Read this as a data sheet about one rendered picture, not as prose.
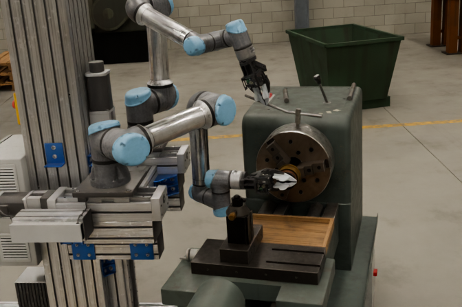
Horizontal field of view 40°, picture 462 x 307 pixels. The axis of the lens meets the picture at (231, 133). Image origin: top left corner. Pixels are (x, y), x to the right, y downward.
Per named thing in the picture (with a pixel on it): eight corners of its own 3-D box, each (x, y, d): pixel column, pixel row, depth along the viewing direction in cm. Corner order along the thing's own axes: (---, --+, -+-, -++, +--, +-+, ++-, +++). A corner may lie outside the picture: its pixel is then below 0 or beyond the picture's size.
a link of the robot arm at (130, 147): (103, 164, 229) (218, 115, 261) (125, 174, 218) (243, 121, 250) (95, 133, 225) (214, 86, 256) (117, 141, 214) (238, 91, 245)
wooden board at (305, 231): (247, 221, 269) (247, 212, 268) (334, 226, 259) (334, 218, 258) (227, 255, 241) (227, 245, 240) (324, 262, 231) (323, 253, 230)
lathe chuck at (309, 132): (258, 189, 283) (262, 121, 273) (330, 199, 275) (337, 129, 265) (254, 196, 275) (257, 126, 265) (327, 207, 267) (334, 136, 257)
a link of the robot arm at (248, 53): (238, 47, 259) (256, 42, 256) (242, 58, 261) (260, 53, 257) (232, 53, 253) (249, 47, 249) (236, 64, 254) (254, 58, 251)
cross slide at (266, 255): (207, 249, 234) (206, 237, 232) (326, 258, 222) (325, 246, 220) (191, 274, 217) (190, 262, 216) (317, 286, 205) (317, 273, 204)
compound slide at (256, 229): (236, 235, 233) (235, 222, 232) (263, 237, 230) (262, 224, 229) (220, 262, 214) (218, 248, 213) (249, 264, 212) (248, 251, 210)
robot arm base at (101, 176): (84, 189, 234) (80, 163, 231) (97, 174, 248) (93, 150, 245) (124, 188, 232) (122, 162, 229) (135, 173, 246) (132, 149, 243)
